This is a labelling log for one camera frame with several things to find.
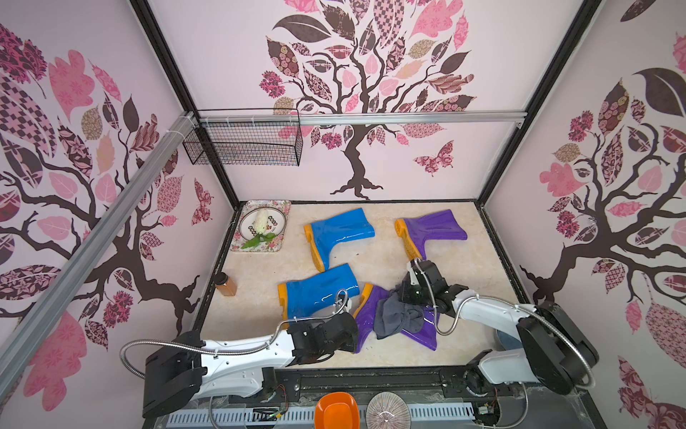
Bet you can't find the floral tray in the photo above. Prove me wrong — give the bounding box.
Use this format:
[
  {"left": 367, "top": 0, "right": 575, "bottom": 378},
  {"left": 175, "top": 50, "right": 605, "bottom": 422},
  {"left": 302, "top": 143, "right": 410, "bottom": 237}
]
[{"left": 230, "top": 199, "right": 291, "bottom": 253}]

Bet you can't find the aluminium rail back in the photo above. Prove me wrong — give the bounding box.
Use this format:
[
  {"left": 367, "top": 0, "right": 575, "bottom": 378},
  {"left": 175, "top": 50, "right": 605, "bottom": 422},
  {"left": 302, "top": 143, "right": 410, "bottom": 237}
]
[{"left": 199, "top": 110, "right": 527, "bottom": 126}]

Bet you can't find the right flexible metal conduit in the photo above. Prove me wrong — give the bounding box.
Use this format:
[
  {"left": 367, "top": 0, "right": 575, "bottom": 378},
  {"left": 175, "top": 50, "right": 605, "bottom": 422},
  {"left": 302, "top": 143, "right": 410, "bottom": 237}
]
[{"left": 412, "top": 258, "right": 597, "bottom": 390}]

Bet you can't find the blue boot near left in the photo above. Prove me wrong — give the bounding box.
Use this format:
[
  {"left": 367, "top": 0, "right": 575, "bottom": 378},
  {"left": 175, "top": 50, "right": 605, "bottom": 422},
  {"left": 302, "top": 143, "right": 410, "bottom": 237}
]
[{"left": 278, "top": 264, "right": 360, "bottom": 320}]

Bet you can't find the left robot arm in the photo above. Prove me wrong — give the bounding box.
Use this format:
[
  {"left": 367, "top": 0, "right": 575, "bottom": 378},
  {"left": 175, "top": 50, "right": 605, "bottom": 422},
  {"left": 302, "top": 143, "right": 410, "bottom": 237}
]
[{"left": 142, "top": 312, "right": 359, "bottom": 419}]

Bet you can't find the brown bottle black cap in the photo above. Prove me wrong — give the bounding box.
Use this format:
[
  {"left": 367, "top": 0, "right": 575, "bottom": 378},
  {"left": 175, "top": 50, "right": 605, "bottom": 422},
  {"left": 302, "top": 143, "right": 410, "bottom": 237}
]
[{"left": 213, "top": 272, "right": 238, "bottom": 297}]

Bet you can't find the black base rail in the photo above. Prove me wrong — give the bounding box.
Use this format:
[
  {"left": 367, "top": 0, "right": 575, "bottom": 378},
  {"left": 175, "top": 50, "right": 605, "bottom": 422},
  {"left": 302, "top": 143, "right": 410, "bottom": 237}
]
[{"left": 144, "top": 364, "right": 591, "bottom": 403}]

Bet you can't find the aluminium rail left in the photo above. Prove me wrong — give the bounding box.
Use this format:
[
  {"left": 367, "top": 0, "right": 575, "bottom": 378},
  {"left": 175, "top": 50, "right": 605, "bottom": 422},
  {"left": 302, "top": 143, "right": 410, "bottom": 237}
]
[{"left": 1, "top": 112, "right": 197, "bottom": 398}]

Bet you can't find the blue boot far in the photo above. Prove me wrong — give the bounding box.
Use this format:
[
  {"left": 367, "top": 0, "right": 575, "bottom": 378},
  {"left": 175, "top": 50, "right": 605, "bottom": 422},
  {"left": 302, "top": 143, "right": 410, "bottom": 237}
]
[{"left": 304, "top": 208, "right": 375, "bottom": 273}]

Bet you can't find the flexible metal conduit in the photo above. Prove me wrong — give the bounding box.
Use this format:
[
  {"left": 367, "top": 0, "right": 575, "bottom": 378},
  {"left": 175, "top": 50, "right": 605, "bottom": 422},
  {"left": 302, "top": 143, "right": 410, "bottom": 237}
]
[
  {"left": 119, "top": 289, "right": 350, "bottom": 379},
  {"left": 412, "top": 258, "right": 597, "bottom": 390}
]

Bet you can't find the aluminium rail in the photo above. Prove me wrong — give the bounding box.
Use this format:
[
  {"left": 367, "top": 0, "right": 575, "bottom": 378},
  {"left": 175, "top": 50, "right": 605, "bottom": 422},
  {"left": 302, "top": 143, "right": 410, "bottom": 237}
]
[
  {"left": 199, "top": 110, "right": 527, "bottom": 126},
  {"left": 1, "top": 112, "right": 197, "bottom": 398}
]

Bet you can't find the orange plastic bowl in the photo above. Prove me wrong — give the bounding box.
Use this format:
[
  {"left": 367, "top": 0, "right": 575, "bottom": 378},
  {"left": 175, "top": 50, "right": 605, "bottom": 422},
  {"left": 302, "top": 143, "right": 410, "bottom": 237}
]
[{"left": 314, "top": 391, "right": 361, "bottom": 429}]

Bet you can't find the grey cloth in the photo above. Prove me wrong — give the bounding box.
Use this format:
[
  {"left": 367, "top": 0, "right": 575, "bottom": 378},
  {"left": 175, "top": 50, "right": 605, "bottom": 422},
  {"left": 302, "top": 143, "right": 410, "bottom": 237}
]
[{"left": 373, "top": 291, "right": 424, "bottom": 340}]

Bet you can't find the white flower with leaves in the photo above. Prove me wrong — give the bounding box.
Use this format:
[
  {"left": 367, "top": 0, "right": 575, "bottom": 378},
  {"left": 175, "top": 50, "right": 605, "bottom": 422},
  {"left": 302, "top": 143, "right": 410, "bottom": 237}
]
[{"left": 241, "top": 208, "right": 277, "bottom": 250}]

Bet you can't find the black wire basket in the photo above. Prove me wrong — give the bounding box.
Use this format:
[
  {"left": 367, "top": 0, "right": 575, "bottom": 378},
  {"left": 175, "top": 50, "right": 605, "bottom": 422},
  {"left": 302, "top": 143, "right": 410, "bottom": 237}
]
[{"left": 183, "top": 107, "right": 304, "bottom": 166}]

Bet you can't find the patterned plate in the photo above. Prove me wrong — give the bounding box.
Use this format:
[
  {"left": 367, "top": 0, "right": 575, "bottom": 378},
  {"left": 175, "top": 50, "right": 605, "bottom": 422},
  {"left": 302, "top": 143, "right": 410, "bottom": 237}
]
[{"left": 238, "top": 207, "right": 287, "bottom": 241}]

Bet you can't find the left flexible metal conduit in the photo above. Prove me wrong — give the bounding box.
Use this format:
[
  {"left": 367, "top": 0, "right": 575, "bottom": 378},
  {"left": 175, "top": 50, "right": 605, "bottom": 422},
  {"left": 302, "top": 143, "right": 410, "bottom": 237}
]
[{"left": 119, "top": 289, "right": 350, "bottom": 379}]

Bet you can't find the blue boot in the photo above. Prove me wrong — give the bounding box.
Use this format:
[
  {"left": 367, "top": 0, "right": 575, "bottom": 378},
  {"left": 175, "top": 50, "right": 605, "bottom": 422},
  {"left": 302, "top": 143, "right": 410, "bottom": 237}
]
[
  {"left": 304, "top": 208, "right": 375, "bottom": 273},
  {"left": 278, "top": 264, "right": 360, "bottom": 320}
]

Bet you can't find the white slotted cable duct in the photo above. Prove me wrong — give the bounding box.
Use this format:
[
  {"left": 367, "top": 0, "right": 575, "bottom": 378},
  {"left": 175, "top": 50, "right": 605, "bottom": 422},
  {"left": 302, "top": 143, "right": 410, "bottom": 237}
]
[{"left": 165, "top": 401, "right": 478, "bottom": 429}]

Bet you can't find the purple boot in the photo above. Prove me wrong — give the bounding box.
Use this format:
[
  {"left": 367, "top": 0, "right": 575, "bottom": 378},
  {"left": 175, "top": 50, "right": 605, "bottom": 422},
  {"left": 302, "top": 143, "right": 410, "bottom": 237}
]
[
  {"left": 354, "top": 283, "right": 439, "bottom": 353},
  {"left": 394, "top": 209, "right": 468, "bottom": 260}
]

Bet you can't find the blue ceramic bowl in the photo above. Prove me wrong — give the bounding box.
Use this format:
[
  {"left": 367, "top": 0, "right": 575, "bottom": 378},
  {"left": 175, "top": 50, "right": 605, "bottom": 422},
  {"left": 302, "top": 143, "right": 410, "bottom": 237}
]
[{"left": 494, "top": 330, "right": 521, "bottom": 350}]

